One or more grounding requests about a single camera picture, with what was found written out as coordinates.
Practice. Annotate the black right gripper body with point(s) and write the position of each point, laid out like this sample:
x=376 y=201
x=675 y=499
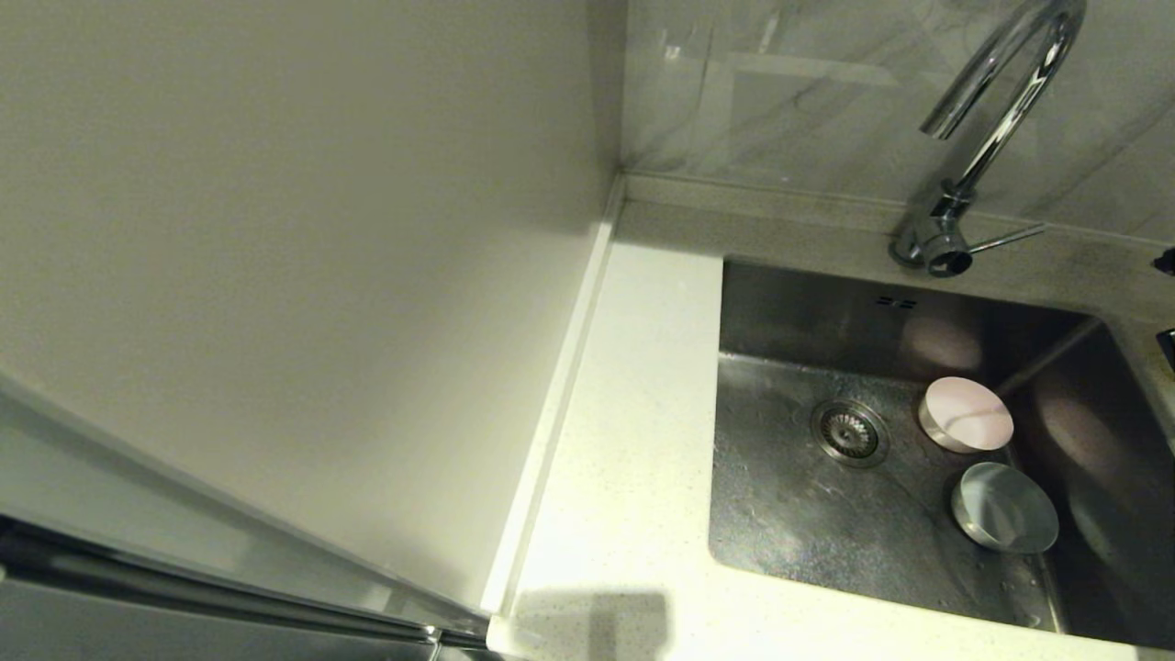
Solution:
x=1168 y=349

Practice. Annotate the pink round bowl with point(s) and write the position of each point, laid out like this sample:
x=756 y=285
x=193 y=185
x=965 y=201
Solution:
x=966 y=413

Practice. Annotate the grey round bowl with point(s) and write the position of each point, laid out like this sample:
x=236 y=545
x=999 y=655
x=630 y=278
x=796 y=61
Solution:
x=1005 y=509

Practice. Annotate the chrome gooseneck faucet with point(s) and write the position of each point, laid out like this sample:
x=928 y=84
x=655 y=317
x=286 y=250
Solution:
x=938 y=243

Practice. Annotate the stainless steel sink basin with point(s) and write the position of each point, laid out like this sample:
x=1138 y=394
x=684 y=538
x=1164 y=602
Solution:
x=789 y=542

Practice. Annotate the round metal drain strainer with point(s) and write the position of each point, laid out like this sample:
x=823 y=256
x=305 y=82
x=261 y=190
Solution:
x=850 y=433

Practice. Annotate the white countertop edge strip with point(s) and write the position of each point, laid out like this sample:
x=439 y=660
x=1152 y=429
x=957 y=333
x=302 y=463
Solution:
x=551 y=413

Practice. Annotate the white tall side panel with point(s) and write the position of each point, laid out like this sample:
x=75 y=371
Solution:
x=275 y=229

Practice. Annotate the steel refrigerator door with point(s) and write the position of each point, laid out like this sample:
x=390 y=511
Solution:
x=92 y=468

